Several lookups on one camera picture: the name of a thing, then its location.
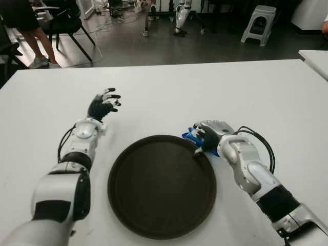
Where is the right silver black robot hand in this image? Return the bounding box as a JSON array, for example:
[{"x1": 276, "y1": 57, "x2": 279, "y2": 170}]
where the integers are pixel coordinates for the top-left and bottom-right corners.
[{"x1": 192, "y1": 119, "x2": 236, "y2": 156}]

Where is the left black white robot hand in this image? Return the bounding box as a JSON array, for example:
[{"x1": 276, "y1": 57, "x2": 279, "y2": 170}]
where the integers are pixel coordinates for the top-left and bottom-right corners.
[{"x1": 87, "y1": 87, "x2": 121, "y2": 122}]

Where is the blue Oreo packet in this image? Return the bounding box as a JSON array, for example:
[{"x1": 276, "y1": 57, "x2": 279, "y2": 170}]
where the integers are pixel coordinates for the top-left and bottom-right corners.
[{"x1": 181, "y1": 127, "x2": 220, "y2": 157}]

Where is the dark brown round tray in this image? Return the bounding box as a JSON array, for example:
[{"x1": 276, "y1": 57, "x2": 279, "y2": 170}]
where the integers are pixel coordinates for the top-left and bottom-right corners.
[{"x1": 107, "y1": 134, "x2": 217, "y2": 240}]

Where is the black chair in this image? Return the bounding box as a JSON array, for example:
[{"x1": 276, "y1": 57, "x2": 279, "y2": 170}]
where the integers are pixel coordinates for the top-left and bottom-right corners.
[{"x1": 38, "y1": 0, "x2": 96, "y2": 62}]

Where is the white framed glass panel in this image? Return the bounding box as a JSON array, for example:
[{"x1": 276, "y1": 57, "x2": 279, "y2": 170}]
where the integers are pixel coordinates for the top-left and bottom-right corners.
[{"x1": 76, "y1": 0, "x2": 97, "y2": 20}]

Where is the white side table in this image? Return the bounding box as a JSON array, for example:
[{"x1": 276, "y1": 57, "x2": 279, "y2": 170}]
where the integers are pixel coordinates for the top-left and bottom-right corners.
[{"x1": 298, "y1": 50, "x2": 328, "y2": 83}]

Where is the white humanoid robot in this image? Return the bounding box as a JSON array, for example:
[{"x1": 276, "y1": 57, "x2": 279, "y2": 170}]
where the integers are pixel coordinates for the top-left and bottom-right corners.
[{"x1": 173, "y1": 0, "x2": 193, "y2": 36}]

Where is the standing person in black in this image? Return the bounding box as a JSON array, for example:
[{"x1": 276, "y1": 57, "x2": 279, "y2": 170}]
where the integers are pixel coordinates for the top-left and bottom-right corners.
[{"x1": 0, "y1": 0, "x2": 62, "y2": 69}]

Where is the white plastic stool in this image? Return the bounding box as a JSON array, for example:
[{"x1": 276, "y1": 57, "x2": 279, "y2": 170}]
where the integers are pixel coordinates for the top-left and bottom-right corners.
[{"x1": 240, "y1": 5, "x2": 277, "y2": 47}]

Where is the white cabinet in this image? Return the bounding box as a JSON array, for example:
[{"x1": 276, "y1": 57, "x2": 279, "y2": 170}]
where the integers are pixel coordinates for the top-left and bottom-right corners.
[{"x1": 292, "y1": 0, "x2": 328, "y2": 34}]

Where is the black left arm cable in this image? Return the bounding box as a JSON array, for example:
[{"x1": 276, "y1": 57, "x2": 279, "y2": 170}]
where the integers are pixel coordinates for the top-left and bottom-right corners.
[{"x1": 57, "y1": 124, "x2": 77, "y2": 236}]

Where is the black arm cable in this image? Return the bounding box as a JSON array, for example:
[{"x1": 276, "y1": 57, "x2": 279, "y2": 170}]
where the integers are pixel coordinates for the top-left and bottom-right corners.
[
  {"x1": 234, "y1": 125, "x2": 276, "y2": 172},
  {"x1": 57, "y1": 124, "x2": 77, "y2": 236}
]

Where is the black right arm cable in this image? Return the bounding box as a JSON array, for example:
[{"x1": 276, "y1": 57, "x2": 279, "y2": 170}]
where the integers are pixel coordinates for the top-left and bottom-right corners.
[{"x1": 234, "y1": 125, "x2": 276, "y2": 172}]

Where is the white floor cable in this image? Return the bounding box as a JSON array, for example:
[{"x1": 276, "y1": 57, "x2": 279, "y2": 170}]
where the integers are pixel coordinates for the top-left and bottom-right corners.
[{"x1": 60, "y1": 23, "x2": 103, "y2": 68}]

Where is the tangle of floor cables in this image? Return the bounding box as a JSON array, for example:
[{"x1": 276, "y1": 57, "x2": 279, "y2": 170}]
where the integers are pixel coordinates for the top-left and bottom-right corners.
[{"x1": 96, "y1": 7, "x2": 139, "y2": 33}]

